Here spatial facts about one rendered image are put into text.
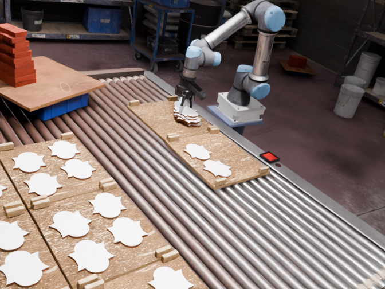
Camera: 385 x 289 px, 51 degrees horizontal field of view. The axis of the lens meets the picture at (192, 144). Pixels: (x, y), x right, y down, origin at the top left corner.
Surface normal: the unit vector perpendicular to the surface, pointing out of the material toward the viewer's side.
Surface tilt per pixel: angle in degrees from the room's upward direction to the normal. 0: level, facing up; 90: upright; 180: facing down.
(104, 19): 90
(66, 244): 0
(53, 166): 0
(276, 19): 87
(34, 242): 0
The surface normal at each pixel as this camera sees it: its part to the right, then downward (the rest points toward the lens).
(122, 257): 0.18, -0.85
